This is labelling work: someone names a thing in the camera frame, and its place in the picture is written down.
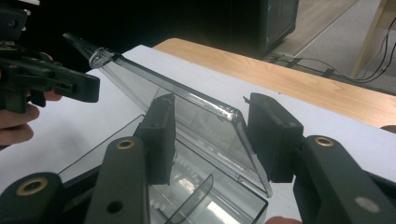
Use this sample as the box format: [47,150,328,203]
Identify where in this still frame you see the floor cable with black connectors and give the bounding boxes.
[264,52,396,94]

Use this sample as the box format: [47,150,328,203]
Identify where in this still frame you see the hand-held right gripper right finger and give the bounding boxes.
[243,91,304,184]

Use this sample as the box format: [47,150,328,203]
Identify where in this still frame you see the black curtain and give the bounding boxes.
[18,0,262,73]

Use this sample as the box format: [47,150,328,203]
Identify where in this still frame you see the wooden table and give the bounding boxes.
[153,37,396,129]

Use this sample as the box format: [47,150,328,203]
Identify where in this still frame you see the black hanging cable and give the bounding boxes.
[342,15,396,84]

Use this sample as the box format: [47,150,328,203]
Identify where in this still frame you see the clear grey divided plastic box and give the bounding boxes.
[59,32,274,224]

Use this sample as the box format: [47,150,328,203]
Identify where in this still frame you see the white board sheet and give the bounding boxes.
[0,44,396,224]

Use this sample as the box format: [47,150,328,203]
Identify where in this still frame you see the dark glass cabinet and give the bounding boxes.
[260,0,300,55]

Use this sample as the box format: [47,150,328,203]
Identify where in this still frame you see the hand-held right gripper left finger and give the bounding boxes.
[134,92,177,187]

